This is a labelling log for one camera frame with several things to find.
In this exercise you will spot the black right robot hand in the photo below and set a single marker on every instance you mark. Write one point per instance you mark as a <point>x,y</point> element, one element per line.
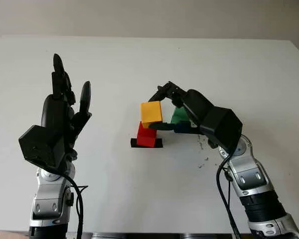
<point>196,104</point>

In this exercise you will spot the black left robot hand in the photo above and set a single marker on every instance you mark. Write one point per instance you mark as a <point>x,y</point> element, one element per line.
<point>54,112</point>

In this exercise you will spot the green cube block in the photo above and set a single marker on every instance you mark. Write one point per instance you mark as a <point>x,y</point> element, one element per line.
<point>179,115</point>

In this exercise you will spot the yellow cube block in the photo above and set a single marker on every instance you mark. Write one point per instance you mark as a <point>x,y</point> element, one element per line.
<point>150,112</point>

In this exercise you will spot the red cube block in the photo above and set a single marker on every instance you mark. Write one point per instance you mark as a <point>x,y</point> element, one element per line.
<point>145,139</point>

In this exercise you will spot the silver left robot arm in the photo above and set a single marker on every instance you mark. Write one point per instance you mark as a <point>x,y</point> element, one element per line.
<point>49,199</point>

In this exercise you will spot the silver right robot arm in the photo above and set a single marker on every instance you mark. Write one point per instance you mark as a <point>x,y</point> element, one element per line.
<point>251,179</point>

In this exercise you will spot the black tape strip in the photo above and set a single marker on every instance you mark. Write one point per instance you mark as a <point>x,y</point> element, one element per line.
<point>133,144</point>

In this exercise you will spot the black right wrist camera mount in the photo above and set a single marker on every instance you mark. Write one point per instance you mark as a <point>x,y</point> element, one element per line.
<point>221,127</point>

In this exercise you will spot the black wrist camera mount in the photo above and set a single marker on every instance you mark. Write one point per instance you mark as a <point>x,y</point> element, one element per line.
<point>40,147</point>
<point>221,127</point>

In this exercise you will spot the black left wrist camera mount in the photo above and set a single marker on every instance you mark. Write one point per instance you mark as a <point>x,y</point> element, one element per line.
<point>40,147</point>

